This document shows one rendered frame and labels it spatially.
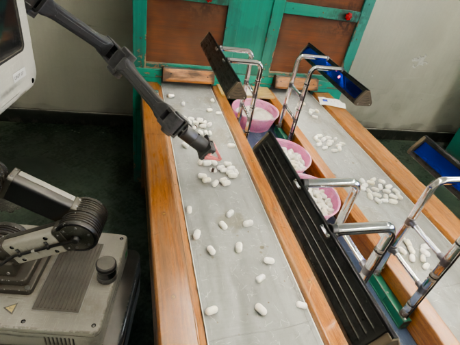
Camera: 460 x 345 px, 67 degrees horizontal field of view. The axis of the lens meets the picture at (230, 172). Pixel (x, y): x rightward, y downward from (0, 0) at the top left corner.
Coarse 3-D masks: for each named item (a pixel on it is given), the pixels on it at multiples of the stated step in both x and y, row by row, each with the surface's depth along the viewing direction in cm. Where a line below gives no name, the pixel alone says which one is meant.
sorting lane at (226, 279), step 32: (192, 96) 198; (224, 128) 174; (192, 160) 147; (224, 160) 151; (192, 192) 130; (224, 192) 133; (256, 192) 136; (192, 224) 117; (256, 224) 122; (192, 256) 106; (224, 256) 108; (256, 256) 110; (224, 288) 99; (256, 288) 100; (288, 288) 102; (224, 320) 91; (256, 320) 92; (288, 320) 94
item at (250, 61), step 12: (216, 48) 156; (228, 48) 156; (240, 48) 158; (228, 60) 144; (240, 60) 145; (252, 60) 147; (252, 96) 158; (240, 108) 176; (252, 108) 160; (240, 120) 181
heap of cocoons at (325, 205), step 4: (312, 188) 145; (316, 188) 145; (312, 192) 144; (316, 192) 143; (320, 192) 143; (312, 196) 139; (316, 196) 141; (320, 196) 140; (324, 196) 141; (316, 200) 138; (320, 200) 138; (324, 200) 142; (328, 200) 139; (320, 204) 137; (324, 204) 136; (328, 204) 138; (320, 208) 135; (324, 208) 134; (328, 208) 135; (324, 212) 133; (328, 212) 135; (332, 212) 135
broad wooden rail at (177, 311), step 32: (160, 96) 187; (160, 128) 159; (160, 160) 139; (160, 192) 123; (160, 224) 111; (160, 256) 101; (160, 288) 92; (192, 288) 95; (160, 320) 85; (192, 320) 87
